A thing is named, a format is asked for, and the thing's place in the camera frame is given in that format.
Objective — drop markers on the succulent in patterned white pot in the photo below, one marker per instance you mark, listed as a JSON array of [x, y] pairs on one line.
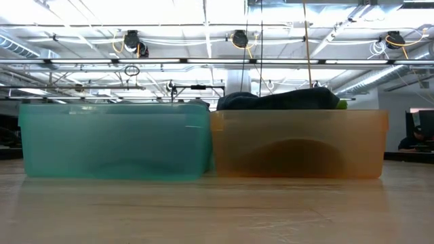
[[341, 104]]

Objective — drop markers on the silver ventilation duct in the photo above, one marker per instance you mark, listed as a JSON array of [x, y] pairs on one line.
[[17, 45], [379, 79]]

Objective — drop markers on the white building column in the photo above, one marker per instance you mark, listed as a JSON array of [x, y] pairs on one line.
[[232, 81]]

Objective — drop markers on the person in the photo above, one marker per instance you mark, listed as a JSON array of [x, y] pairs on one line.
[[412, 142]]

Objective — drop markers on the large grey fabric hat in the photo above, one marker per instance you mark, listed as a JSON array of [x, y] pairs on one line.
[[142, 169]]

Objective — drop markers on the black stand frame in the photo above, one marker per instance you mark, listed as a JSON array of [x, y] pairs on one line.
[[198, 87]]

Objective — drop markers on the teal translucent plastic bin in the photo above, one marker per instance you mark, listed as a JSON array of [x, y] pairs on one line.
[[101, 142]]

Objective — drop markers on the orange translucent plastic bin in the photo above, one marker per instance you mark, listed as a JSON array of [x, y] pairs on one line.
[[366, 142]]

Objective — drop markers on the black computer monitor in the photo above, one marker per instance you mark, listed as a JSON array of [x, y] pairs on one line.
[[426, 120]]

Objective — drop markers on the dark blue denim hat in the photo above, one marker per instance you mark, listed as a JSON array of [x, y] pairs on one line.
[[298, 98], [237, 101], [295, 159]]

